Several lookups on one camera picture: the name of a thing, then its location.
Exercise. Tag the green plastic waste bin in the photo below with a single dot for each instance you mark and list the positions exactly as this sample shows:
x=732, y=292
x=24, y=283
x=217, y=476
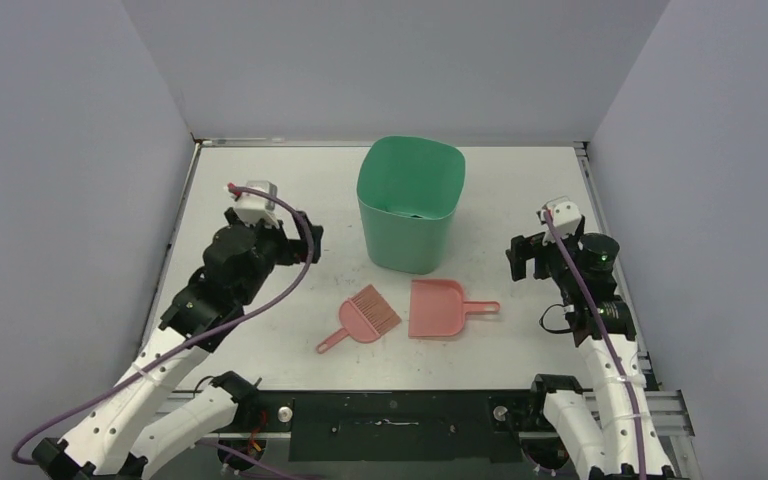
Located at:
x=408, y=189

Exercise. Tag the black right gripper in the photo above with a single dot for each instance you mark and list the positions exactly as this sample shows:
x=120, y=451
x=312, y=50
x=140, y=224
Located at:
x=526, y=253

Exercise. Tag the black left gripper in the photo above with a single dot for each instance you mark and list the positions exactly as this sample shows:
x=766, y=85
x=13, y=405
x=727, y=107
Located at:
x=295, y=250

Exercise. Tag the pink dustpan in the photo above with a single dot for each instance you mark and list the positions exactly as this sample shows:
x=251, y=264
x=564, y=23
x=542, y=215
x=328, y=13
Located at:
x=439, y=308

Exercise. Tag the pink hand broom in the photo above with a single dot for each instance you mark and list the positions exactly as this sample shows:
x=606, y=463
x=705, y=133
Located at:
x=364, y=317

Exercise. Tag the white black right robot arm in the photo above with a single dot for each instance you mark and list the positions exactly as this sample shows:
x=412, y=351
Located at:
x=620, y=440

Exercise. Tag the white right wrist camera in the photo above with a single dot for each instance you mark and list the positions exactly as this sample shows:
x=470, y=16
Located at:
x=566, y=218

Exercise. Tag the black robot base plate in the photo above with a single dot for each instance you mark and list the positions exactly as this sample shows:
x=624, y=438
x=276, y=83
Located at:
x=502, y=426

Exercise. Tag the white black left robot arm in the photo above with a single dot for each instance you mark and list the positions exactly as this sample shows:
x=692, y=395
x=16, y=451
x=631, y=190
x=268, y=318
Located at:
x=120, y=438

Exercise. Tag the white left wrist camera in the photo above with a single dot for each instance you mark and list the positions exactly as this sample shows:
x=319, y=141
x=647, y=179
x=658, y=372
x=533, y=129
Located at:
x=251, y=209

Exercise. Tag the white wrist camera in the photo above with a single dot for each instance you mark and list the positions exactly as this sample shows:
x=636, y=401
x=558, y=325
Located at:
x=566, y=218
x=251, y=209

